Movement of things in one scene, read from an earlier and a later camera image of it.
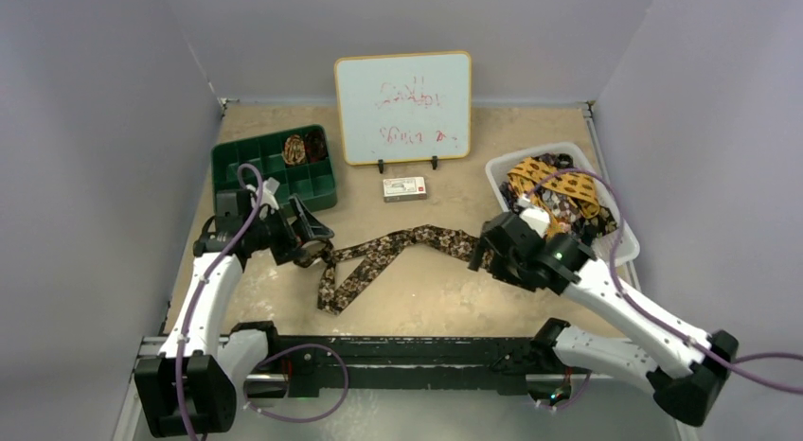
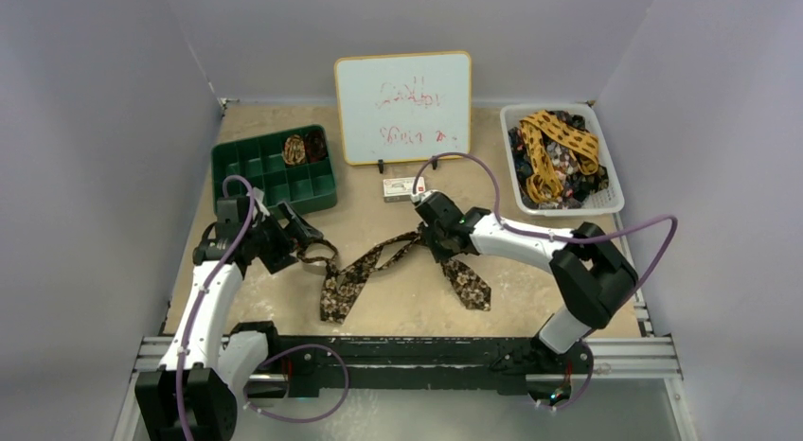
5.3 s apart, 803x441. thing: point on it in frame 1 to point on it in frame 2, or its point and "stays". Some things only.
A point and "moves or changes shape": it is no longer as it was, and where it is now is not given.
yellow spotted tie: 532,174 to 544,185
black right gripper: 490,247 to 436,233
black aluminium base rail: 409,363 stays
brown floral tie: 453,244 moves or changes shape
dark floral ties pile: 562,207 to 577,185
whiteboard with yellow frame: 404,107 stays
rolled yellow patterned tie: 294,149 stays
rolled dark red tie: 315,146 stays
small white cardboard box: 403,189 stays
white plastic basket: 561,179 to 611,198
